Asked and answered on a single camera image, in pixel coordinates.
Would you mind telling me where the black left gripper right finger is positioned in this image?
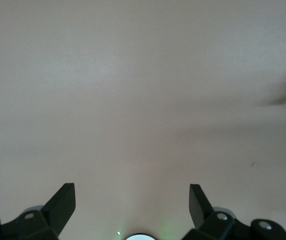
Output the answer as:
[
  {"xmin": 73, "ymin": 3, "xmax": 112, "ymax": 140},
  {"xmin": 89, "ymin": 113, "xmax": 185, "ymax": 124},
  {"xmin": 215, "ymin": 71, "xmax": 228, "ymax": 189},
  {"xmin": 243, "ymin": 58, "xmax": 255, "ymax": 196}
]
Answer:
[{"xmin": 182, "ymin": 183, "xmax": 286, "ymax": 240}]

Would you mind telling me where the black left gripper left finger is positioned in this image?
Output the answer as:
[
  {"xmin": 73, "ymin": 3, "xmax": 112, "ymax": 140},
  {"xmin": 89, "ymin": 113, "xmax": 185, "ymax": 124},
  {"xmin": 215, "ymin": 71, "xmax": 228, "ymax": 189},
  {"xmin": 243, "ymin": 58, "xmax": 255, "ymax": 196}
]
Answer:
[{"xmin": 0, "ymin": 182, "xmax": 76, "ymax": 240}]

